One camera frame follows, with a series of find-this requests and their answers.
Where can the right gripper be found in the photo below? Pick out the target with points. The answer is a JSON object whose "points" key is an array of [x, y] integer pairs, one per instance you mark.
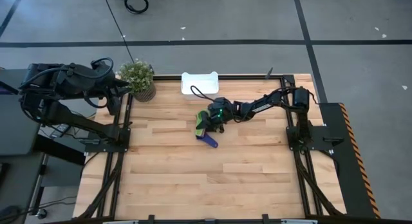
{"points": [[223, 111]]}

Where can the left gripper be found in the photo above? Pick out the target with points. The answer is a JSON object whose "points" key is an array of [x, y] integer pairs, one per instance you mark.
{"points": [[99, 77]]}

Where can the green plastic measuring cup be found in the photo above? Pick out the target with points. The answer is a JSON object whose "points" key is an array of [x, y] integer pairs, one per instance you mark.
{"points": [[198, 116]]}

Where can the small purple measuring cup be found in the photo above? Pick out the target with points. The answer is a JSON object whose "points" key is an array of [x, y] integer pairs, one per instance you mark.
{"points": [[209, 141]]}

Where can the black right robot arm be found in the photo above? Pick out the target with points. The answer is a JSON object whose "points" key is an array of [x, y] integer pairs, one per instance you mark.
{"points": [[267, 105]]}

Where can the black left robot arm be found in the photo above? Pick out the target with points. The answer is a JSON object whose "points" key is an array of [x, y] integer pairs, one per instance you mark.
{"points": [[64, 82]]}

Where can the white plastic basket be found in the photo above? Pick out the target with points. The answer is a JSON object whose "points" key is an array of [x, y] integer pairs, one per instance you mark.
{"points": [[199, 80]]}

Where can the green plant in striped pot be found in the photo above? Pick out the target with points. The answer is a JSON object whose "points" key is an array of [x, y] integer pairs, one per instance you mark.
{"points": [[138, 76]]}

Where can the black power adapter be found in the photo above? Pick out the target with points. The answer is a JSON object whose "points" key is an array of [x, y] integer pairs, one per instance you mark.
{"points": [[62, 132]]}

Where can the black side desk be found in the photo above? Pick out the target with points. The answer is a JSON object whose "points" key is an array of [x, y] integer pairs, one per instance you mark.
{"points": [[16, 137]]}

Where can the white light strip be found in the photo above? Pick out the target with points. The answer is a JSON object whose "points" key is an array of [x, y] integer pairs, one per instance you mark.
{"points": [[120, 222]]}

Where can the black hazard-striped floor plate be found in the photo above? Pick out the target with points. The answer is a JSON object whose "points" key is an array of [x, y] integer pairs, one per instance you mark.
{"points": [[351, 172]]}

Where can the black aluminium table frame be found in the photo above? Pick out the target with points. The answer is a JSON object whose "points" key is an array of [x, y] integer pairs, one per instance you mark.
{"points": [[299, 185]]}

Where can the black frame bracket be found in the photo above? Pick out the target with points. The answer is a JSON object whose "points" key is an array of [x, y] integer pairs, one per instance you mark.
{"points": [[151, 219]]}

